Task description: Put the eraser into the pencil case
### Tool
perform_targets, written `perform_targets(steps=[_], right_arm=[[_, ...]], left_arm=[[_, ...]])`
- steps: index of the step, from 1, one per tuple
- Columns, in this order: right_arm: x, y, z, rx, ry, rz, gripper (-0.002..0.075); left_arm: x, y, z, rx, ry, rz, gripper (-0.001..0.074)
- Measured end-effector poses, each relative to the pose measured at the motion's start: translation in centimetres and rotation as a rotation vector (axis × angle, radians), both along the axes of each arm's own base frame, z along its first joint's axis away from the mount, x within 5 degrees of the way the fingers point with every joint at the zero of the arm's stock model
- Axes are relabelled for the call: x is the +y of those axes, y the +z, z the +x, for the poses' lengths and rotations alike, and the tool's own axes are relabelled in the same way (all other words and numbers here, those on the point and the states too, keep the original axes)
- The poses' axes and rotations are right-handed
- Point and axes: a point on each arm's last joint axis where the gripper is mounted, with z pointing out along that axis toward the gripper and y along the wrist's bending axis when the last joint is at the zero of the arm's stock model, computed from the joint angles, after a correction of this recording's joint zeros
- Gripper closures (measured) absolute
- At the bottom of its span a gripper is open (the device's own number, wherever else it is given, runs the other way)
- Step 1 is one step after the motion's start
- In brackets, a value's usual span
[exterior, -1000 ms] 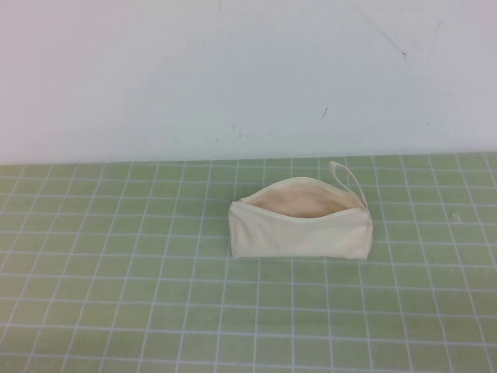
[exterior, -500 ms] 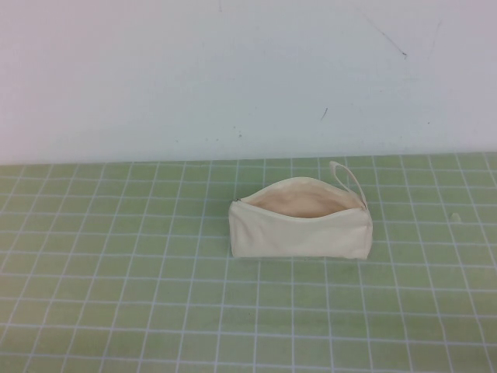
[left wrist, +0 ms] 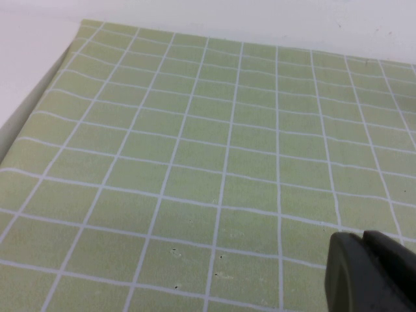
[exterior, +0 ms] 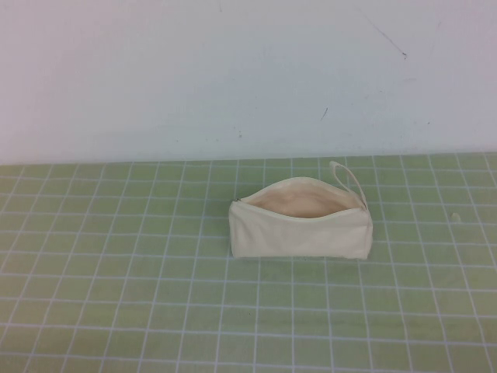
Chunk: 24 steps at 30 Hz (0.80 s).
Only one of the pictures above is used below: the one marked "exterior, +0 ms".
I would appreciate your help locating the cream fabric pencil case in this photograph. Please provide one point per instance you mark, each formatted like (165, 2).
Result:
(295, 237)

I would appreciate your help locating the green grid cutting mat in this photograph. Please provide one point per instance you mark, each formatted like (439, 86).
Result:
(116, 272)

